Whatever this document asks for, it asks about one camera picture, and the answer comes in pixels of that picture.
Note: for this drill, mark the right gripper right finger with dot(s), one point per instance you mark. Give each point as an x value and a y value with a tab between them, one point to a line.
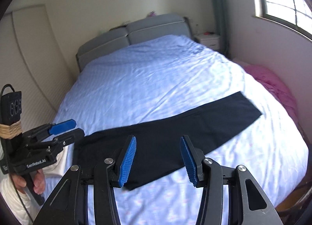
248	203

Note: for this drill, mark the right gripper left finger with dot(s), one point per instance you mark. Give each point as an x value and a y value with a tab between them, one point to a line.
68	202

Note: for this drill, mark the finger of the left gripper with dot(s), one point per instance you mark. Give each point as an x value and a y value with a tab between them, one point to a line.
69	137
45	131

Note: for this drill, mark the black dress pants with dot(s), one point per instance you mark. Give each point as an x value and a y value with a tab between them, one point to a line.
158	142

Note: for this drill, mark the left human hand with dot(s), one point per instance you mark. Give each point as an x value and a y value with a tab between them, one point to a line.
38	180

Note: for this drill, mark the cream folded cloth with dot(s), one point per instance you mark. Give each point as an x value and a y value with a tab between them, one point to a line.
58	168

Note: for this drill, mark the cream wardrobe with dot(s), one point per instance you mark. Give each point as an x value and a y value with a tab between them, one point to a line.
32	62

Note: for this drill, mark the light blue striped bed sheet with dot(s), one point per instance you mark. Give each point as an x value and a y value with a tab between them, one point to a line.
172	74

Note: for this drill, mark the pink blanket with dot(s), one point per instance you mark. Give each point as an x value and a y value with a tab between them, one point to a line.
274	85

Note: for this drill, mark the grey padded headboard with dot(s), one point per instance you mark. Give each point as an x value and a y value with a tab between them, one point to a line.
133	33

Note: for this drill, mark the white nightstand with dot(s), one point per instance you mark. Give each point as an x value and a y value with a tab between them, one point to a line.
211	41

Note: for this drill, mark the green curtain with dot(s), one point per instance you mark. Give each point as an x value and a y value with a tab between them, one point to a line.
222	25

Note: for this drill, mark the window with white frame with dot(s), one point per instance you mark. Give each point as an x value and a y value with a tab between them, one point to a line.
293	14

